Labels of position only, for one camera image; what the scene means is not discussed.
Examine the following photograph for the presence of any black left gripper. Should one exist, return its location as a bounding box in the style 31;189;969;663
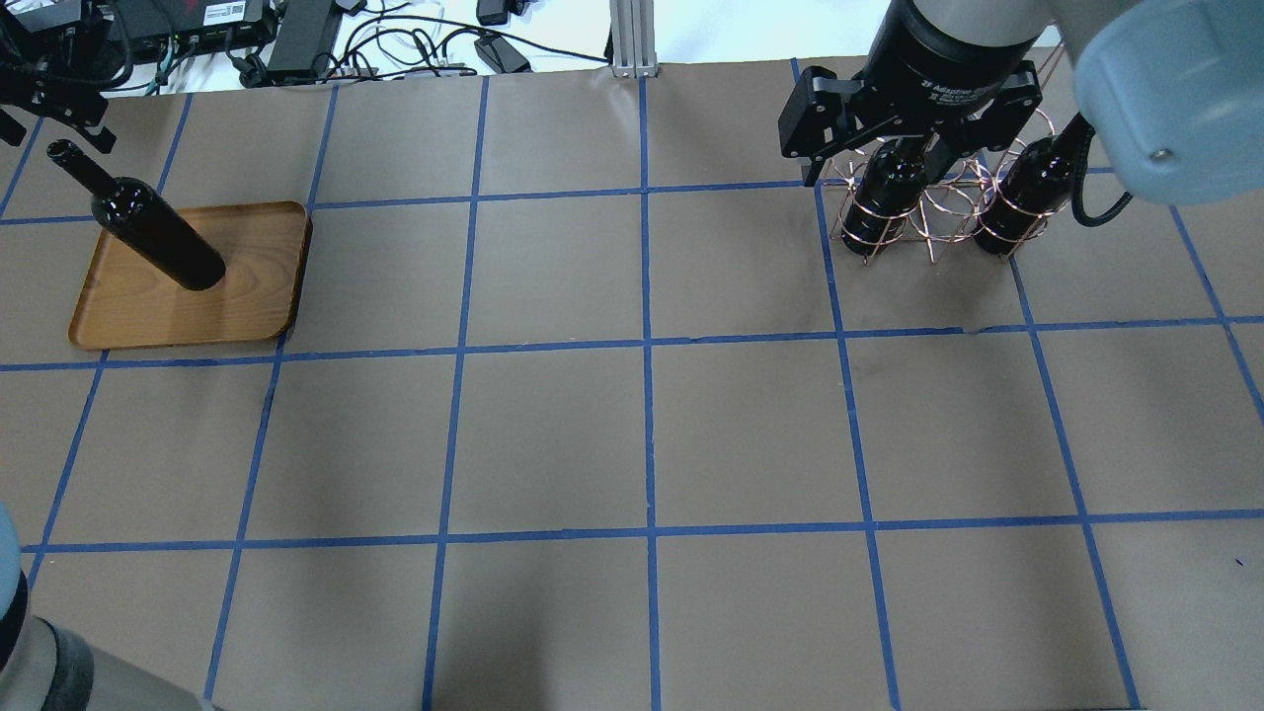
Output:
3;39;118;154

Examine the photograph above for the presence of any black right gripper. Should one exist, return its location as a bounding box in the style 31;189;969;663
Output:
779;1;1049;187

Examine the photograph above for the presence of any dark glass wine bottle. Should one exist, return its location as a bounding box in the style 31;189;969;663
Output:
46;139;226;291

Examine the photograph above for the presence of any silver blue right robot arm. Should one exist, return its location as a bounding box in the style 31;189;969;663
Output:
777;1;1263;205

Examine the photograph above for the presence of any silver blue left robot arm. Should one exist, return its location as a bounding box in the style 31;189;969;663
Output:
1;506;217;710

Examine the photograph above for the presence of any dark wine bottle in basket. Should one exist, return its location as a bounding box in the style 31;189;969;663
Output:
841;135;932;258

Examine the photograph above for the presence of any wooden tray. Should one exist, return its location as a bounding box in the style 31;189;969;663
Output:
68;201;313;350

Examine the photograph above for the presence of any black power brick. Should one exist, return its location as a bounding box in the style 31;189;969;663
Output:
265;0;343;86

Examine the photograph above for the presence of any copper wire bottle basket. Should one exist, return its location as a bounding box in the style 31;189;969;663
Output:
829;110;1095;262

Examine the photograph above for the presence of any aluminium frame post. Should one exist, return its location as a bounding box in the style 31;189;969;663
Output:
609;0;660;78

